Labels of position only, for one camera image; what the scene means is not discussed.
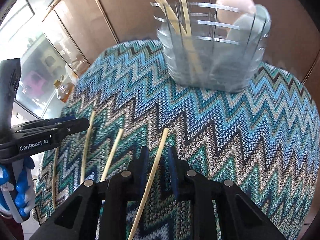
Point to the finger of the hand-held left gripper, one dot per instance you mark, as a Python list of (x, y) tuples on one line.
[(62, 118), (75, 127)]

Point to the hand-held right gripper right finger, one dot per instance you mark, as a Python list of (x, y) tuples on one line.
[(173, 170)]

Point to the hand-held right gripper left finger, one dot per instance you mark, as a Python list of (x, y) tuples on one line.
[(142, 165)]

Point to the pale bamboo chopstick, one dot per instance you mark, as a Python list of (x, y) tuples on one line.
[(158, 155), (172, 15), (185, 12)]

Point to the row of chopsticks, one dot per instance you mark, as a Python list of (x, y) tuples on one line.
[(111, 155)]

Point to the pale ceramic spoon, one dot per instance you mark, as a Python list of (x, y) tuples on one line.
[(235, 5), (257, 20)]

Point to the person's left hand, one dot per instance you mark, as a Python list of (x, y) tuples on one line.
[(23, 195)]

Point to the pink plastic stool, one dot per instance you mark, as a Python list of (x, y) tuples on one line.
[(35, 80)]

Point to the amber oil bottle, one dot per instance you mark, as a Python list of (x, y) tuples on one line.
[(63, 90)]

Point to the glass sliding door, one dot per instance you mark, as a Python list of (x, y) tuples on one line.
[(32, 45)]

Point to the zigzag knitted cloth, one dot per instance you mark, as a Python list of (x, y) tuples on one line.
[(212, 130)]

